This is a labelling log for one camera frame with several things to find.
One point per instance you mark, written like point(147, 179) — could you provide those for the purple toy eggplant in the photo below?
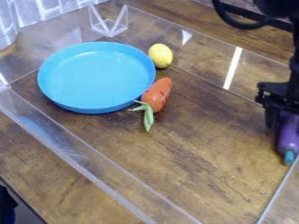
point(288, 137)

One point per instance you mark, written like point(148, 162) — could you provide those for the blue round tray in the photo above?
point(96, 78)

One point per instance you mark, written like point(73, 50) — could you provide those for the orange toy carrot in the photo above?
point(153, 100)

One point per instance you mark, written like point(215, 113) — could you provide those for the dark baseboard strip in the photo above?
point(271, 10)

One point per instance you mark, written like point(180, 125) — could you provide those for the yellow toy lemon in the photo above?
point(160, 55)

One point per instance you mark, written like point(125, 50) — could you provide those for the clear acrylic enclosure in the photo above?
point(204, 166)

